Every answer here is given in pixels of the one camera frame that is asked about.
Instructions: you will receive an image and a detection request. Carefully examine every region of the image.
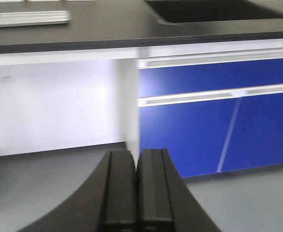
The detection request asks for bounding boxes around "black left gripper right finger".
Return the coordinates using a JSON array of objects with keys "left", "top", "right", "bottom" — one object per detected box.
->
[{"left": 137, "top": 149, "right": 220, "bottom": 232}]

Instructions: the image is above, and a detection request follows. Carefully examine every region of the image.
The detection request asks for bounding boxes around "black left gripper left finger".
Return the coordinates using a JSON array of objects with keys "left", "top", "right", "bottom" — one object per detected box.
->
[{"left": 21, "top": 150, "right": 137, "bottom": 232}]

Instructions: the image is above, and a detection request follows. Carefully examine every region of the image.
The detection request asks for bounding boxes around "black bench sink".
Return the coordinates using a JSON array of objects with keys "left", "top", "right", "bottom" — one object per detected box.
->
[{"left": 146, "top": 0, "right": 283, "bottom": 23}]

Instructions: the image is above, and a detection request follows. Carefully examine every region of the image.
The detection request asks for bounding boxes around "silver metal tray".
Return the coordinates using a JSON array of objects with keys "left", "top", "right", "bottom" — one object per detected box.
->
[{"left": 0, "top": 11, "right": 71, "bottom": 28}]

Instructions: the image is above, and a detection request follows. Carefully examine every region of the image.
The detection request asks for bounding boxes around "blue left cabinet door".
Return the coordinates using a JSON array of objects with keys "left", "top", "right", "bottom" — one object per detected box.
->
[{"left": 139, "top": 98, "right": 241, "bottom": 177}]

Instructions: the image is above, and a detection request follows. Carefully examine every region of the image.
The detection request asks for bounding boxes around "blue cabinet door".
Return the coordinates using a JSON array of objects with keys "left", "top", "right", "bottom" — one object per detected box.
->
[
  {"left": 139, "top": 98, "right": 241, "bottom": 177},
  {"left": 217, "top": 84, "right": 283, "bottom": 173}
]

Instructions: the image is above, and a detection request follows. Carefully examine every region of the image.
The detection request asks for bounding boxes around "blue right cabinet door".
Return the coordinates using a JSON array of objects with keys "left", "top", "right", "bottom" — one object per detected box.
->
[{"left": 217, "top": 84, "right": 283, "bottom": 173}]

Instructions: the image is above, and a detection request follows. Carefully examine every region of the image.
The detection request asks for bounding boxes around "blue cabinet drawer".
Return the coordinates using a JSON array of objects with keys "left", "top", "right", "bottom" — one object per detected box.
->
[{"left": 138, "top": 58, "right": 283, "bottom": 97}]

